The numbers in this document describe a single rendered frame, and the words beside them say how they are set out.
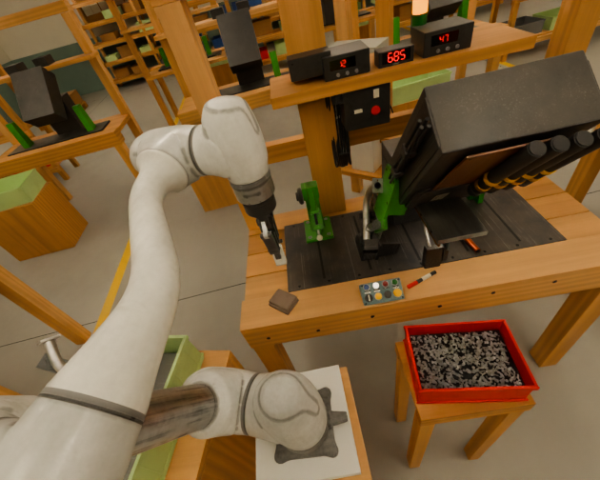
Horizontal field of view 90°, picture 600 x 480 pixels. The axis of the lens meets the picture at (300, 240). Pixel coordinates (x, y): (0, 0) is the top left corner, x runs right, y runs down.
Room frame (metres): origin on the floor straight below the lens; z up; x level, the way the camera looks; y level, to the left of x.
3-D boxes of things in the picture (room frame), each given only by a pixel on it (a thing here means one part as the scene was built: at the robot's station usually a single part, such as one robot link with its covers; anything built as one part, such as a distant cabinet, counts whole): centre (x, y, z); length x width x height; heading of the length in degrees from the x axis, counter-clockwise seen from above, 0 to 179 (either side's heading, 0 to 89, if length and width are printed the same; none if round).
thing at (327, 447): (0.30, 0.12, 0.91); 0.22 x 0.18 x 0.06; 82
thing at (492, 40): (1.19, -0.49, 1.52); 0.90 x 0.25 x 0.04; 84
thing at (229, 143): (0.59, 0.08, 1.65); 0.13 x 0.11 x 0.16; 68
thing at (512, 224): (0.93, -0.46, 0.89); 1.10 x 0.42 x 0.02; 84
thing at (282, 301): (0.73, 0.13, 0.91); 0.10 x 0.08 x 0.03; 44
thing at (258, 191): (0.59, 0.07, 1.54); 0.09 x 0.09 x 0.06
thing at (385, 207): (0.88, -0.38, 1.17); 0.13 x 0.12 x 0.20; 84
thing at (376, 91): (1.15, -0.38, 1.42); 0.17 x 0.12 x 0.15; 84
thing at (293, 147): (1.30, -0.50, 1.23); 1.30 x 0.05 x 0.09; 84
